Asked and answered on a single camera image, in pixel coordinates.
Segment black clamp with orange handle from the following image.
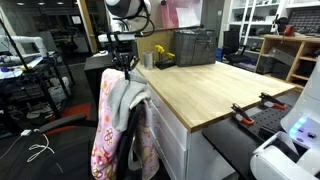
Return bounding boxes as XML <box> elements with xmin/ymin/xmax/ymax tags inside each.
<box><xmin>230</xmin><ymin>102</ymin><xmax>255</xmax><ymax>126</ymax></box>
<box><xmin>258</xmin><ymin>92</ymin><xmax>287</xmax><ymax>111</ymax></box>

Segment grey fabric basket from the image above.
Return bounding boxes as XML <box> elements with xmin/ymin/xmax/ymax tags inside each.
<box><xmin>173</xmin><ymin>29</ymin><xmax>218</xmax><ymax>68</ymax></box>

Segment black equipment cart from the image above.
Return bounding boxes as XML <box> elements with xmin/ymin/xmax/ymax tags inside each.
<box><xmin>0</xmin><ymin>49</ymin><xmax>76</xmax><ymax>122</ymax></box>

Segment red floor mat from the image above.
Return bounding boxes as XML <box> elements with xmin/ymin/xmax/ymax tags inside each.
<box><xmin>42</xmin><ymin>102</ymin><xmax>93</xmax><ymax>136</ymax></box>

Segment white floor cable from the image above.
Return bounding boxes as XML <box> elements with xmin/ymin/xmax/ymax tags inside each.
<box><xmin>0</xmin><ymin>129</ymin><xmax>56</xmax><ymax>164</ymax></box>

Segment white drawer cabinet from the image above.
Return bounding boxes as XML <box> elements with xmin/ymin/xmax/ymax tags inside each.
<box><xmin>146</xmin><ymin>84</ymin><xmax>236</xmax><ymax>180</ymax></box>

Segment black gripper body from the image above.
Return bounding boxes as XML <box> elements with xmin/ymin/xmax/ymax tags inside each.
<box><xmin>111</xmin><ymin>41</ymin><xmax>138</xmax><ymax>66</ymax></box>

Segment yellow flowers in black tray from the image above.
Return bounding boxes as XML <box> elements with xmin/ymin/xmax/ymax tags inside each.
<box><xmin>154</xmin><ymin>44</ymin><xmax>177</xmax><ymax>71</ymax></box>

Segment silver metal cup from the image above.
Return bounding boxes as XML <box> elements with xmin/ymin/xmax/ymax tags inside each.
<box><xmin>143</xmin><ymin>51</ymin><xmax>155</xmax><ymax>71</ymax></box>

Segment pink board with white paper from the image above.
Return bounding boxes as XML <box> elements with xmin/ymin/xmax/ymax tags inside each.
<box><xmin>161</xmin><ymin>0</ymin><xmax>203</xmax><ymax>30</ymax></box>

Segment black mesh office chair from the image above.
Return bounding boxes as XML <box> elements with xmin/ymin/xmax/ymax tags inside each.
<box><xmin>222</xmin><ymin>30</ymin><xmax>252</xmax><ymax>66</ymax></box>

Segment grey storage box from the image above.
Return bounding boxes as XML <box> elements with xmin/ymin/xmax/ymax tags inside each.
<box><xmin>265</xmin><ymin>46</ymin><xmax>296</xmax><ymax>68</ymax></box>

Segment black cabinet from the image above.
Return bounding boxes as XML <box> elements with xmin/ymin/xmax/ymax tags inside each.
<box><xmin>83</xmin><ymin>52</ymin><xmax>116</xmax><ymax>108</ymax></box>

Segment white shelving rack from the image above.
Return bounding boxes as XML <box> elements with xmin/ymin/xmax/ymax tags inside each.
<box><xmin>229</xmin><ymin>0</ymin><xmax>320</xmax><ymax>38</ymax></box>

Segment pink patterned cloth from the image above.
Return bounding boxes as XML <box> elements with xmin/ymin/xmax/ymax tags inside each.
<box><xmin>90</xmin><ymin>68</ymin><xmax>160</xmax><ymax>180</ymax></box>

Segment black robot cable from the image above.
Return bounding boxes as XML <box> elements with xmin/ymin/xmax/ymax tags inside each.
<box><xmin>133</xmin><ymin>0</ymin><xmax>157</xmax><ymax>38</ymax></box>

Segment brown cardboard box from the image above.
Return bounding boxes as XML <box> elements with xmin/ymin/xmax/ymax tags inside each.
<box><xmin>136</xmin><ymin>29</ymin><xmax>177</xmax><ymax>65</ymax></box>

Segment wooden shelf unit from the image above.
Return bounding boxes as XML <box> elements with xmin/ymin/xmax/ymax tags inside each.
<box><xmin>255</xmin><ymin>33</ymin><xmax>320</xmax><ymax>90</ymax></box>

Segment white plastic pipe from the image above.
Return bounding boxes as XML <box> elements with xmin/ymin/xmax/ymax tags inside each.
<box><xmin>0</xmin><ymin>34</ymin><xmax>48</xmax><ymax>65</ymax></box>

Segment black perforated mounting board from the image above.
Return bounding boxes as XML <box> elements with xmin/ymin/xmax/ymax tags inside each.
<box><xmin>239</xmin><ymin>93</ymin><xmax>302</xmax><ymax>142</ymax></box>

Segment red tool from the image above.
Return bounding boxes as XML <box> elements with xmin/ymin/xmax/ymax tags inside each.
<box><xmin>283</xmin><ymin>24</ymin><xmax>296</xmax><ymax>37</ymax></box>

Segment black office chair with armrest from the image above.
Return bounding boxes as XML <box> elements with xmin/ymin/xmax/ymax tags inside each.
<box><xmin>0</xmin><ymin>99</ymin><xmax>148</xmax><ymax>180</ymax></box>

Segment grey ribbed cloth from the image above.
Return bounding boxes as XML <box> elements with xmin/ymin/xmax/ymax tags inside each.
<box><xmin>107</xmin><ymin>70</ymin><xmax>153</xmax><ymax>133</ymax></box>

